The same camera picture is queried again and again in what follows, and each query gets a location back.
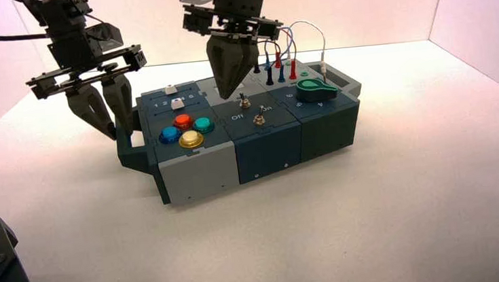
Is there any red jumper cable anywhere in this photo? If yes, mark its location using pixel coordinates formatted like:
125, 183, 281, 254
275, 27, 299, 63

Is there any white jumper cable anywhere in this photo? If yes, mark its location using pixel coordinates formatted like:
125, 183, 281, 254
284, 18, 328, 64

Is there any blue grey control box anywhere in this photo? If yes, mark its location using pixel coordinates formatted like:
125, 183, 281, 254
111, 56, 371, 210

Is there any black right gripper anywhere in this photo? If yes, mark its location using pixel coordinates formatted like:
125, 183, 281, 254
181, 0, 291, 104

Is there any yellow round push button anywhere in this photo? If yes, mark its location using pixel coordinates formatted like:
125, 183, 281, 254
177, 129, 206, 151

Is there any teal round push button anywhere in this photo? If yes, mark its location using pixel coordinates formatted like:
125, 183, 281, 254
191, 116, 216, 135

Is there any black jumper cable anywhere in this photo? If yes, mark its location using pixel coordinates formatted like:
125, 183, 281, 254
257, 37, 282, 58

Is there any blue round push button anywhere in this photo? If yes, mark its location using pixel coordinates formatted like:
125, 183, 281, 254
158, 125, 183, 145

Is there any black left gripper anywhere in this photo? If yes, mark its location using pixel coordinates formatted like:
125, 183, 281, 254
20, 20, 154, 149

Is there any orange round push button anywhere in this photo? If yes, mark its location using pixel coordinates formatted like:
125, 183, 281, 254
172, 113, 196, 131

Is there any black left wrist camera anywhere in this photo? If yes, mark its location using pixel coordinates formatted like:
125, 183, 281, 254
85, 21, 125, 54

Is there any blue jumper cable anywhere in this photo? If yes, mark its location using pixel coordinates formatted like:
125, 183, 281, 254
262, 27, 297, 67

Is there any green rotary knob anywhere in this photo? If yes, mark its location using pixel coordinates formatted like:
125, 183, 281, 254
295, 75, 340, 104

